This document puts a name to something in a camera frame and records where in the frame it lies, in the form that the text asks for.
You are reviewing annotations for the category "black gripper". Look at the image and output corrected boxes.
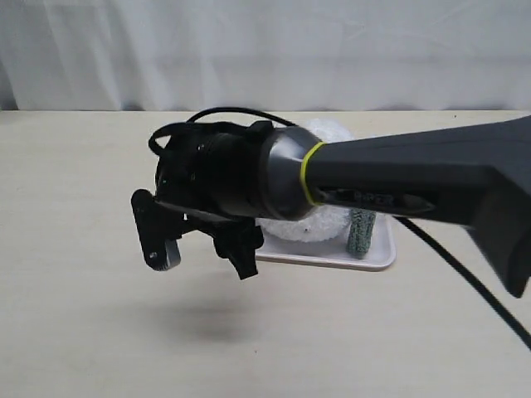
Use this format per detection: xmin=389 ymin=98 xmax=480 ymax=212
xmin=153 ymin=122 xmax=270 ymax=280

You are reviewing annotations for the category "white plush snowman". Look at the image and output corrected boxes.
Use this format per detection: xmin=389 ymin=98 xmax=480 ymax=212
xmin=257 ymin=119 xmax=353 ymax=243

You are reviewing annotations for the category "white rectangular plastic tray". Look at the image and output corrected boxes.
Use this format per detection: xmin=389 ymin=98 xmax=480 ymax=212
xmin=256 ymin=215 xmax=397 ymax=272

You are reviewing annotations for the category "green fuzzy knitted scarf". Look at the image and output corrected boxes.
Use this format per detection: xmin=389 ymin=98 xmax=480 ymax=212
xmin=346 ymin=209 xmax=376 ymax=259

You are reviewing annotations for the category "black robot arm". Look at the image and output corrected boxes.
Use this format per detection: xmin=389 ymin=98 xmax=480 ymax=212
xmin=149 ymin=117 xmax=530 ymax=297

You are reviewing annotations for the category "white curtain backdrop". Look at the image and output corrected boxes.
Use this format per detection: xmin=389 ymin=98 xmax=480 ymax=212
xmin=1 ymin=1 xmax=530 ymax=110

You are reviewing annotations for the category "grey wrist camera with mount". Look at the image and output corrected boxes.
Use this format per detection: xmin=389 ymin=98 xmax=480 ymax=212
xmin=130 ymin=189 xmax=185 ymax=272

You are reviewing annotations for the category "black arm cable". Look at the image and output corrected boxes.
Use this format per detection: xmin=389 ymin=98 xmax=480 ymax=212
xmin=147 ymin=107 xmax=531 ymax=349

